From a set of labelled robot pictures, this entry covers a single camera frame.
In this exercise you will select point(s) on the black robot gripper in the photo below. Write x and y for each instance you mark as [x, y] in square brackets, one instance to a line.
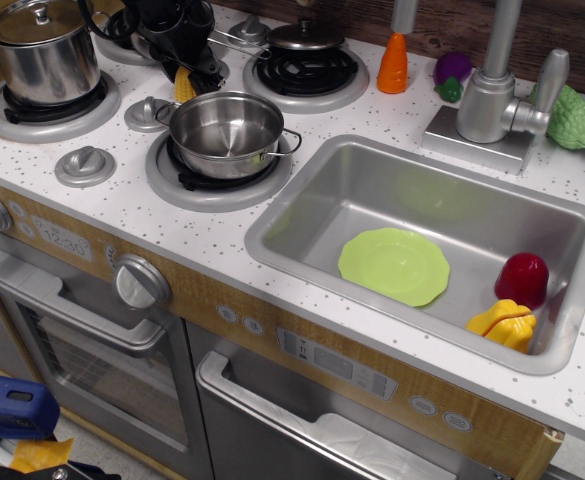
[179, 30]

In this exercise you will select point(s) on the yellow toy corn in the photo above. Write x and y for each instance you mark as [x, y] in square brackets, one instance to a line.
[183, 88]

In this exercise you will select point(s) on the steel pan on front burner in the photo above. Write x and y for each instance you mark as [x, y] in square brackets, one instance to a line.
[228, 135]

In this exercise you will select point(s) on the silver stove knob back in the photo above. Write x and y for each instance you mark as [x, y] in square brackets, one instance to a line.
[250, 32]

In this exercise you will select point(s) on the silver stove knob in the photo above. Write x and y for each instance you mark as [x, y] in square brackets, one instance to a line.
[150, 115]
[85, 167]
[250, 32]

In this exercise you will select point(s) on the silver stove knob middle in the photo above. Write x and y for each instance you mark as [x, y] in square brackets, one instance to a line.
[150, 115]

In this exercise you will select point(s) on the back left stove burner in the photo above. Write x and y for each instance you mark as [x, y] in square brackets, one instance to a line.
[132, 50]

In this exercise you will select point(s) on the stove burner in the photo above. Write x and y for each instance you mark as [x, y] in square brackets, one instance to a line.
[132, 50]
[307, 81]
[105, 104]
[162, 177]

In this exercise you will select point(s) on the front right stove burner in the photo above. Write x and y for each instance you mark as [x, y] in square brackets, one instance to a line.
[162, 177]

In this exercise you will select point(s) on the back right stove burner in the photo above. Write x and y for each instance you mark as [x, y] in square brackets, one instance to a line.
[307, 81]

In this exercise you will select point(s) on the front left stove burner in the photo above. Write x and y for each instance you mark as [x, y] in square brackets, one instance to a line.
[105, 104]

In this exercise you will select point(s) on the silver stove knob front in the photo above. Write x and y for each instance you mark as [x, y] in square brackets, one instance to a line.
[85, 167]

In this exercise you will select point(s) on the steel saucepan on back burner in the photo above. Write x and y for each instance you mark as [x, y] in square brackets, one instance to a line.
[232, 46]

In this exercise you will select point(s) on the dark pot lid with knob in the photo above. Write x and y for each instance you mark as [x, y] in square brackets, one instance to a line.
[305, 35]

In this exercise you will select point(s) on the tall steel pot with lid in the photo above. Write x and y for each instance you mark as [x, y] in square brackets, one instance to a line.
[47, 57]

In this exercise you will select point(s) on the silver sink basin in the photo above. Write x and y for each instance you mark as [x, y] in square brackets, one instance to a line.
[353, 184]

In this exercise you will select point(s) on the orange toy carrot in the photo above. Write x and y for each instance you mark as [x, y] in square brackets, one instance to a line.
[392, 76]

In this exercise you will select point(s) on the grey cylinder above carrot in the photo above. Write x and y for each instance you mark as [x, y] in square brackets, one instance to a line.
[404, 16]

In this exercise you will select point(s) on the silver oven dial right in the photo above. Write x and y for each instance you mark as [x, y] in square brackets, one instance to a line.
[138, 283]

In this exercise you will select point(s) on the purple toy eggplant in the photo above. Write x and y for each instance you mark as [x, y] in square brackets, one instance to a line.
[450, 72]

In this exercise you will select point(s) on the green plastic plate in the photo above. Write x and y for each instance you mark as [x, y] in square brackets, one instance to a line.
[400, 264]

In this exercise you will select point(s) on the silver toy faucet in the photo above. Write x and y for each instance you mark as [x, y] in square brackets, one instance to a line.
[493, 127]

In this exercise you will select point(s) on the green toy lettuce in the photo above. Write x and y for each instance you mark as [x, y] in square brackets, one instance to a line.
[567, 123]

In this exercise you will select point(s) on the red plastic cup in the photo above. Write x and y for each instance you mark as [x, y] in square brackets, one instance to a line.
[523, 279]

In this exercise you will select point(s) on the blue clamp tool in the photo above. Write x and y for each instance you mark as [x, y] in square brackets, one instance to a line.
[28, 410]

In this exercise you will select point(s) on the yellow toy bell pepper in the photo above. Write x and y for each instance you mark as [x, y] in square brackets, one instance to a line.
[506, 323]

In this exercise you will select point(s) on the yellow tape piece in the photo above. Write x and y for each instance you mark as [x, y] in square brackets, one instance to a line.
[34, 455]

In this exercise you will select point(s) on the oven door with handle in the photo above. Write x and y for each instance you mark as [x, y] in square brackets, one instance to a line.
[126, 373]

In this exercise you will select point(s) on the dishwasher door with handle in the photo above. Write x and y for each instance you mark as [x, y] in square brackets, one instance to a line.
[264, 421]

